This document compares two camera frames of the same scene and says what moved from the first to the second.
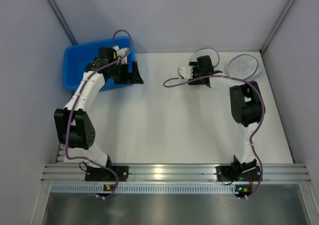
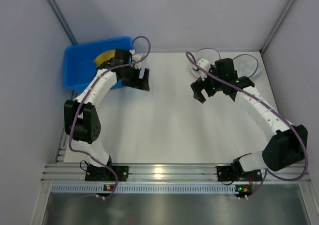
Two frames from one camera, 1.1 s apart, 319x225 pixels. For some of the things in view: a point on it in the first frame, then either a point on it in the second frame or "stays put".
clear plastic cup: x=214 y=56 stays put
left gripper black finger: x=134 y=77 → x=143 y=83
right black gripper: x=196 y=73 → x=204 y=88
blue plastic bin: x=77 y=56 stays put
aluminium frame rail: x=177 y=173 stays put
